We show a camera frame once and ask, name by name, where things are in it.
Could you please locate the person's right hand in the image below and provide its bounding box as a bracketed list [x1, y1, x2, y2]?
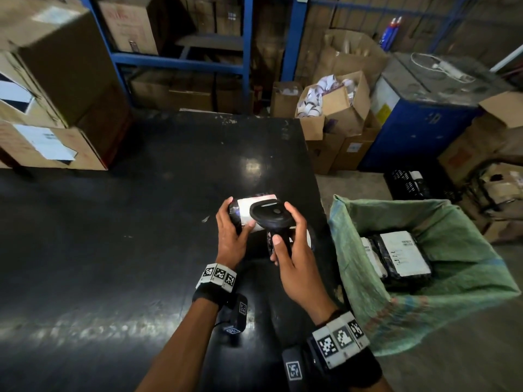
[270, 202, 338, 325]

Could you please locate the person's left hand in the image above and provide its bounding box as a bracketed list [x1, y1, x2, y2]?
[215, 197, 257, 271]

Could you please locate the black parcel with white label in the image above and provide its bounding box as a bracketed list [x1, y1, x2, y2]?
[228, 194, 315, 252]

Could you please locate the black barcode scanner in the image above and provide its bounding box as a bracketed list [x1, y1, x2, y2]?
[249, 199, 296, 259]

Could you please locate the person's left forearm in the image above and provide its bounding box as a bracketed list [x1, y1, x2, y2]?
[136, 298, 220, 392]

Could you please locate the person's right forearm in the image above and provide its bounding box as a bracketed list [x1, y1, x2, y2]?
[353, 373, 394, 392]

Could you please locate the left wristband with marker tags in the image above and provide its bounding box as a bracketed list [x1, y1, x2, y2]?
[192, 263, 238, 310]

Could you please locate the wristband with marker tags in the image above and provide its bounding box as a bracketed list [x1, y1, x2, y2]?
[192, 263, 238, 310]
[306, 311, 383, 389]

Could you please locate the black parcel with narrow label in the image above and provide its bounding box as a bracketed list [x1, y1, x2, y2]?
[360, 237, 388, 281]

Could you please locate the plain cardboard box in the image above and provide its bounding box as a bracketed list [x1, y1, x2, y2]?
[306, 132, 345, 175]

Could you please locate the right wristband with marker tags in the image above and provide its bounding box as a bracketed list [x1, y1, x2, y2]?
[306, 311, 383, 389]

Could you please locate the black parcel with large label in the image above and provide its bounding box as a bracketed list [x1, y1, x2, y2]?
[374, 230, 433, 283]

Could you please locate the cardboard box with small label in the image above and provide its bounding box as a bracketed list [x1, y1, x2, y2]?
[330, 112, 381, 172]

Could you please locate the small open cardboard box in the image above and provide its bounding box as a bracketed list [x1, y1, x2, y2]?
[270, 81, 303, 118]

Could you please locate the narrow cardboard box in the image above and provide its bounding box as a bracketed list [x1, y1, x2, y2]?
[215, 73, 246, 115]

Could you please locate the black plastic crate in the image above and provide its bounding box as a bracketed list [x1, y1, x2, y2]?
[384, 169, 434, 200]

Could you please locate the open cardboard box of rolls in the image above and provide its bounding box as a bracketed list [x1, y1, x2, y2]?
[294, 71, 372, 142]

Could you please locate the wide cardboard box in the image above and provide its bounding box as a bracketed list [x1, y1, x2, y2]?
[130, 71, 215, 112]

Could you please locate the blue metal shelving rack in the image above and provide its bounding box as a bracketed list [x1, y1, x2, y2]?
[78, 0, 255, 115]

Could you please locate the green woven sack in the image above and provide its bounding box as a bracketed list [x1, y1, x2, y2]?
[328, 195, 521, 358]

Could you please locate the cardboard box with white label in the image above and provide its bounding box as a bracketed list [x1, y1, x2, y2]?
[0, 83, 132, 171]

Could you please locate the large crumpled cardboard box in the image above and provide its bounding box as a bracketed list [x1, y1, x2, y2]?
[312, 29, 389, 89]

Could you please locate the torn cardboard box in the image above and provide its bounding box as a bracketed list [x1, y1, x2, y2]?
[459, 162, 523, 244]

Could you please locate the large open cardboard box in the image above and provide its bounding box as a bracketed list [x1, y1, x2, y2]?
[437, 91, 523, 186]

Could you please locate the red printed cardboard box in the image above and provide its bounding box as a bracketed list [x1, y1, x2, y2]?
[97, 0, 165, 56]

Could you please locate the blue spray can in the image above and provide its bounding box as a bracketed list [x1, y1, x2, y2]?
[379, 17, 397, 49]
[388, 16, 403, 52]

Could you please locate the large taped cardboard box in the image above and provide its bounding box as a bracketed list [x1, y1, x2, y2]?
[0, 0, 120, 128]

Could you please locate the cardboard box with dark label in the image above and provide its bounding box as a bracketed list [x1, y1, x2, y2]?
[0, 52, 66, 129]

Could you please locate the white pipe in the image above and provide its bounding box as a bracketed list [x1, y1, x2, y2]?
[489, 44, 523, 73]

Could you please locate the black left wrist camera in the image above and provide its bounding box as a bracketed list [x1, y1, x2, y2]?
[222, 293, 248, 335]

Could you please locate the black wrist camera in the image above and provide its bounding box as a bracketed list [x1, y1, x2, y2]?
[281, 345, 313, 392]
[222, 293, 248, 335]

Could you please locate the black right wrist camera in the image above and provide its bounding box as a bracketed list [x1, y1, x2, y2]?
[281, 345, 313, 392]

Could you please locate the blue strapping machine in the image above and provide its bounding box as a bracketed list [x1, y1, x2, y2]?
[359, 52, 514, 173]

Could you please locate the blue metal rack frame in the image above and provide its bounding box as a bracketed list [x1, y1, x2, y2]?
[281, 0, 471, 83]

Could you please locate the white power strip with cable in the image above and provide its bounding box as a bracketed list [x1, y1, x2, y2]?
[411, 52, 477, 84]

